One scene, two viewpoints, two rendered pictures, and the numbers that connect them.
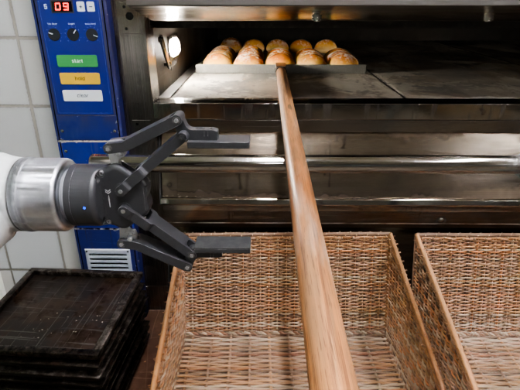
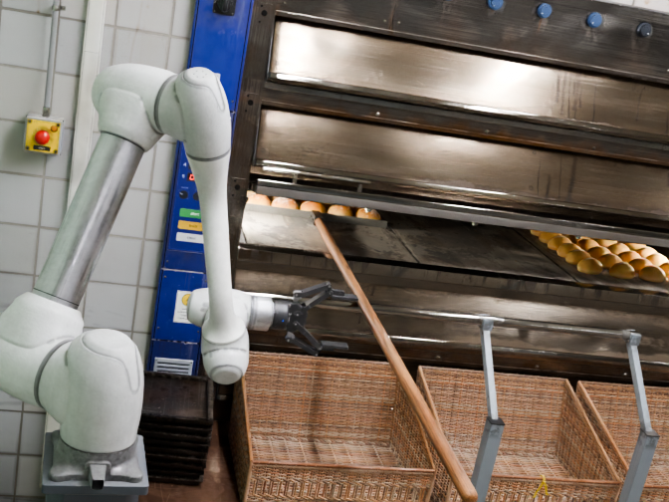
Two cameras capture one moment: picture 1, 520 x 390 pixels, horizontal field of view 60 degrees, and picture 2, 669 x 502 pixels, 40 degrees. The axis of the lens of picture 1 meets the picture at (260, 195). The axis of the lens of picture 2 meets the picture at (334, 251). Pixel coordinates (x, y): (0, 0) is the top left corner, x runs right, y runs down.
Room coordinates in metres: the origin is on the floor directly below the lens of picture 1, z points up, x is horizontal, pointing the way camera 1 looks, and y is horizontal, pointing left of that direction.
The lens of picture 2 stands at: (-1.66, 0.65, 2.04)
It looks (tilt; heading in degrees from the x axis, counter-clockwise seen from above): 17 degrees down; 346
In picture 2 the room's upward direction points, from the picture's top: 11 degrees clockwise
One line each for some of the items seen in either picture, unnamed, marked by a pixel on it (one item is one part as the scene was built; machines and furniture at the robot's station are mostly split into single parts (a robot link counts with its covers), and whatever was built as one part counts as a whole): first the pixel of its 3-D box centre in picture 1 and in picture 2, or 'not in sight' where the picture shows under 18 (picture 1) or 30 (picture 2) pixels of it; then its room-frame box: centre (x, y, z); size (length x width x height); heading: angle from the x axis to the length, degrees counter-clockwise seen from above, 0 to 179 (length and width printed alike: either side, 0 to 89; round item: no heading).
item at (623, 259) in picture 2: not in sight; (604, 248); (1.49, -1.23, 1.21); 0.61 x 0.48 x 0.06; 179
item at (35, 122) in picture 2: not in sight; (44, 133); (1.03, 0.85, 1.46); 0.10 x 0.07 x 0.10; 89
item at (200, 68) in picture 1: (278, 60); (307, 201); (1.68, -0.07, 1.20); 0.55 x 0.36 x 0.03; 89
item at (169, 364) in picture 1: (291, 336); (329, 429); (0.79, -0.07, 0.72); 0.56 x 0.49 x 0.28; 90
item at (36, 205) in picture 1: (51, 194); (260, 313); (0.50, 0.25, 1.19); 0.09 x 0.06 x 0.09; 179
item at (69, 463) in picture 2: not in sight; (97, 451); (0.06, 0.62, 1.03); 0.22 x 0.18 x 0.06; 4
